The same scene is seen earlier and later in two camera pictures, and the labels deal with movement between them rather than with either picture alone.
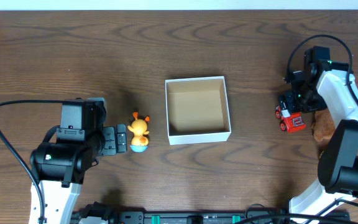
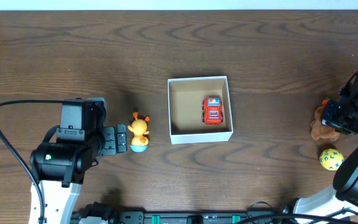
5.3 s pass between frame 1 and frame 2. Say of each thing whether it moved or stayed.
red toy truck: moved
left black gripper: stayed
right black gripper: moved
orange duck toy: stayed
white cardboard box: stayed
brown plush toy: stayed
